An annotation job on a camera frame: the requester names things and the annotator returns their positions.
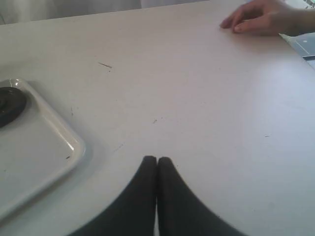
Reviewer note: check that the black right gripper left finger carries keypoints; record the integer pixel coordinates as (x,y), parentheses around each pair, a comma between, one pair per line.
(133,212)

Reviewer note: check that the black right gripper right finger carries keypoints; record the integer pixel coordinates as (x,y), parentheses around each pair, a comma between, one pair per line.
(180,212)

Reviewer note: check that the black weight plate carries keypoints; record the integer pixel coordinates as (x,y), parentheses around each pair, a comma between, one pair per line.
(12,103)

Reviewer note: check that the bare human hand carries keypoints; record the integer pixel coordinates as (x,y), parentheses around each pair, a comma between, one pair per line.
(270,17)

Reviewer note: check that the white plastic tray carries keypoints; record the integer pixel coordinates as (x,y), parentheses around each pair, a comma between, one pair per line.
(37,149)

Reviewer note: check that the grey flat panel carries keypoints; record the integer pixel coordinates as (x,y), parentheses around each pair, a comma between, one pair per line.
(304,45)

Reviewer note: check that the white backdrop curtain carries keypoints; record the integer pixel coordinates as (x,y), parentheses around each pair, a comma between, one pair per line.
(14,11)

